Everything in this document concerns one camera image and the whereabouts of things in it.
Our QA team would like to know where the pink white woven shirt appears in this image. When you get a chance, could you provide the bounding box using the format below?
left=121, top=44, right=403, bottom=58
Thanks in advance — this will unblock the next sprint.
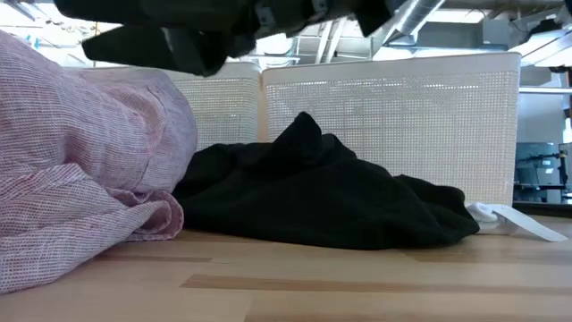
left=0, top=29, right=198, bottom=294

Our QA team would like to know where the black garment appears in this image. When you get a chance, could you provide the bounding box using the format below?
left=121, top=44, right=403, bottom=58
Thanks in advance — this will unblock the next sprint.
left=172, top=111, right=480, bottom=250

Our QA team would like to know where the small white cloth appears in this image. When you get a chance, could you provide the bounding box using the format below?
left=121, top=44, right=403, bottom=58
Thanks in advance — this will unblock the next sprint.
left=464, top=200, right=498, bottom=224

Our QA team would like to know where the white flat tag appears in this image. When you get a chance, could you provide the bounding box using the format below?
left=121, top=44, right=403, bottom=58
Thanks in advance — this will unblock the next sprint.
left=490, top=204, right=569, bottom=243

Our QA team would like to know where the silver ventilation duct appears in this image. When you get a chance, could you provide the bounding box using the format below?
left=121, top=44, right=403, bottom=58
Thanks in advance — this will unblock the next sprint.
left=370, top=0, right=448, bottom=47

